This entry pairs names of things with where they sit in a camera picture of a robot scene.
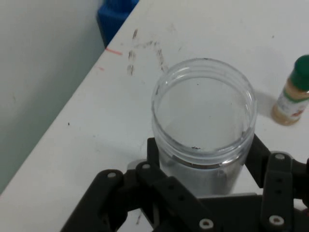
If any clear plastic jar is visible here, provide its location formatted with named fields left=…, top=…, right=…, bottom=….
left=151, top=58, right=257, bottom=198

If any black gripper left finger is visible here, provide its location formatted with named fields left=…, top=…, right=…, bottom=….
left=60, top=137, right=223, bottom=232

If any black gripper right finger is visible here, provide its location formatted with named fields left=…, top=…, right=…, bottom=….
left=243, top=134, right=309, bottom=232

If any green-capped spice bottle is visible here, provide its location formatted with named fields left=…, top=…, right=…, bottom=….
left=272, top=55, right=309, bottom=126

